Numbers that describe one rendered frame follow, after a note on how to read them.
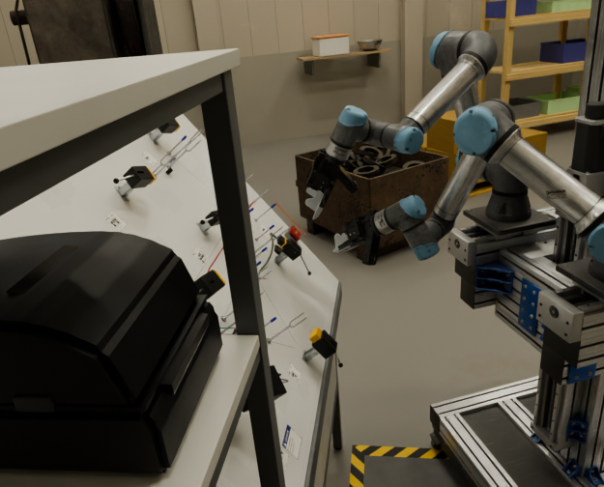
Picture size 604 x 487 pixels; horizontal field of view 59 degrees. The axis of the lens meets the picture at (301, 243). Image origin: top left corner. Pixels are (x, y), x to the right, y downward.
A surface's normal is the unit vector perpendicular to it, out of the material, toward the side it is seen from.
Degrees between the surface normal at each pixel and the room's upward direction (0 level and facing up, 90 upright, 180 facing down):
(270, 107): 90
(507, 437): 0
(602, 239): 94
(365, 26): 90
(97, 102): 90
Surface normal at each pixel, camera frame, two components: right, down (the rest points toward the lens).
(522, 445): -0.08, -0.91
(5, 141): 0.99, -0.02
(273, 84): 0.26, 0.37
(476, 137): -0.68, 0.28
